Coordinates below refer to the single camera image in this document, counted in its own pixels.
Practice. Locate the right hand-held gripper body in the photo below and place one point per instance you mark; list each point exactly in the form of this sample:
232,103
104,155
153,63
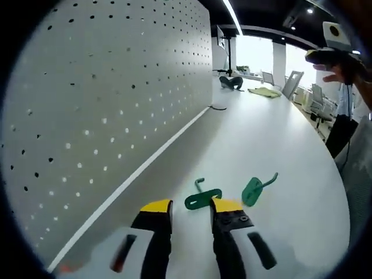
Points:
337,36

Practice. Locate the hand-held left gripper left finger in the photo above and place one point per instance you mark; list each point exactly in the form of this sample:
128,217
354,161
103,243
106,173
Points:
154,238

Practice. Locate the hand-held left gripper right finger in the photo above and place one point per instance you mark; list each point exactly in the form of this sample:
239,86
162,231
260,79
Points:
229,232

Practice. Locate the green hook assembly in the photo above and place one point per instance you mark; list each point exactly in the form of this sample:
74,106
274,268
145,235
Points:
200,201
252,191

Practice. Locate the white perforated mounting plate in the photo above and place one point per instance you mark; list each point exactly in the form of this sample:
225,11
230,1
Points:
101,101

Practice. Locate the person's right hand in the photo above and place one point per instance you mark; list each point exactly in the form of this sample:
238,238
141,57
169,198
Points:
338,74

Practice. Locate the group of ceiling spotlights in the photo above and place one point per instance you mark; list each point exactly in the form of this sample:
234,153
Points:
310,11

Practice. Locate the white office chair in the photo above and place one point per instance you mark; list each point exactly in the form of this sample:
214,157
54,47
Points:
318,98

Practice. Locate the yellow cloth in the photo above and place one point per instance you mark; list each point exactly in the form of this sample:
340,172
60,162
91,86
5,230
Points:
264,93

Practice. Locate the green potted plant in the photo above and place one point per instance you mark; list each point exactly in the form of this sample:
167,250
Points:
243,69

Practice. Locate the long ceiling light strip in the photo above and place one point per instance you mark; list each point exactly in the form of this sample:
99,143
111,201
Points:
232,14

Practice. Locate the black monitor on stand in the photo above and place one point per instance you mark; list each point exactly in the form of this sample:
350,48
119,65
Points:
222,40

